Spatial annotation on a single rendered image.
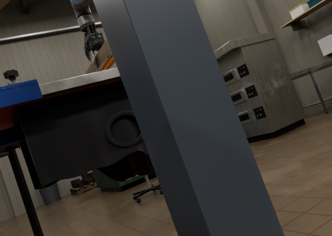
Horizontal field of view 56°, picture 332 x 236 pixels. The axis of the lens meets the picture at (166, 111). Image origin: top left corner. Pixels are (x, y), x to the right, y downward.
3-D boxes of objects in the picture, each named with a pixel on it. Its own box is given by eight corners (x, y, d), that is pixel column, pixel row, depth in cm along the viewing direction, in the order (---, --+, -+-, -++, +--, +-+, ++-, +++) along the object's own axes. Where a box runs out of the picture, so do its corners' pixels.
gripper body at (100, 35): (91, 46, 143) (82, 22, 144) (87, 54, 150) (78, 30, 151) (106, 43, 147) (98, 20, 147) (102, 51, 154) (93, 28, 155)
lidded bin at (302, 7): (313, 10, 746) (310, 1, 747) (304, 12, 731) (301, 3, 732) (300, 18, 782) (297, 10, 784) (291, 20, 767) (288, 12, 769)
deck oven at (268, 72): (220, 151, 621) (189, 69, 633) (258, 134, 671) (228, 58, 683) (269, 141, 501) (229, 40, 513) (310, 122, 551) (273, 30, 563)
